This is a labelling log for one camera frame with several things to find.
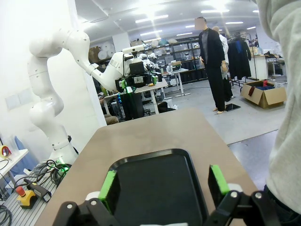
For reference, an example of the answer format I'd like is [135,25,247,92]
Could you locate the white leg work desk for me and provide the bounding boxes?
[103,78,169,115]

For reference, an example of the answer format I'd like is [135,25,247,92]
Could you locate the bundle of black cables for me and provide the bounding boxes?
[34,159,71,187]

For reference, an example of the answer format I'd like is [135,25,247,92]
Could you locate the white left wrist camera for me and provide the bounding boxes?
[122,46,145,75]

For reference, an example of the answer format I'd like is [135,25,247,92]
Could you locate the red yellow tape roll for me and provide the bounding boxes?
[0,145,13,158]

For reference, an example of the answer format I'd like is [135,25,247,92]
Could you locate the rack with dark coats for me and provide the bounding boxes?
[226,32,257,88]

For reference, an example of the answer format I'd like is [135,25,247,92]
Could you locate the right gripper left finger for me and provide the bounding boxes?
[53,169,123,226]

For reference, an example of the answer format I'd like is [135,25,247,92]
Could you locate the person in grey sweatshirt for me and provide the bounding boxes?
[255,0,301,226]

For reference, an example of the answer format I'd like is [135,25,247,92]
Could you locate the black plastic tray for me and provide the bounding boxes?
[107,148,210,226]

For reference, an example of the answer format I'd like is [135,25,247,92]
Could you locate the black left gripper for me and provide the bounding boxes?
[115,73,163,93]

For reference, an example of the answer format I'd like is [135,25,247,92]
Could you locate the white wall plates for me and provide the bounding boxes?
[5,88,32,111]

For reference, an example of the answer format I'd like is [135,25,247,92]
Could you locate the aluminium base plate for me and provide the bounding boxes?
[0,161,71,226]

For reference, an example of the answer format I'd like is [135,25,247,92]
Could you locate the small white table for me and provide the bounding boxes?
[0,148,29,196]

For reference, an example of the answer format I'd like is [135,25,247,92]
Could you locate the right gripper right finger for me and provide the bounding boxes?
[206,164,282,226]

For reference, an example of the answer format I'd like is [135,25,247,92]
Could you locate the black control box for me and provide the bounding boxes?
[118,86,144,121]

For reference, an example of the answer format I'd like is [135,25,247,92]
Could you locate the long storage shelving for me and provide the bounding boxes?
[130,38,210,86]

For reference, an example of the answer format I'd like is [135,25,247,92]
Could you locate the black bag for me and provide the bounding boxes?
[157,101,179,114]

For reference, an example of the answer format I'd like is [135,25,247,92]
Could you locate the cardboard box with clothes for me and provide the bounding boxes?
[240,80,288,110]

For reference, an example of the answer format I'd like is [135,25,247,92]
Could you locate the mannequin in white shirt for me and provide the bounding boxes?
[212,25,234,104]

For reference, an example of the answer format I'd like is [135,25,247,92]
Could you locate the black mannequin base plate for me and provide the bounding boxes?
[224,103,241,112]

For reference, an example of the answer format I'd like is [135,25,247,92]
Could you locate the figure in black clothes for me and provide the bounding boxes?
[194,16,234,114]

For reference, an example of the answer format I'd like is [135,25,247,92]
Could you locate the grey coiled cable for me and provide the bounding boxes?
[0,204,13,226]

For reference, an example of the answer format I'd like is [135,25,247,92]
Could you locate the yellow emergency stop box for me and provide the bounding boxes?
[16,186,39,210]

